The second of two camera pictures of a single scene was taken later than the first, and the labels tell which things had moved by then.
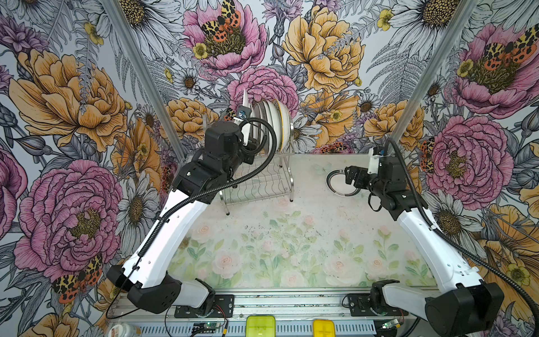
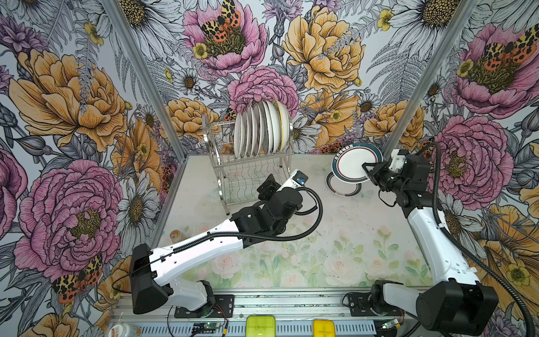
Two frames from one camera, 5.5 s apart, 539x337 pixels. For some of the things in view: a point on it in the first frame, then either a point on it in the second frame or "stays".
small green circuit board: x=207 y=325 stays
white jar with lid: x=121 y=330 stays
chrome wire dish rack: x=275 y=180 stays
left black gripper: x=251 y=147 → x=269 y=186
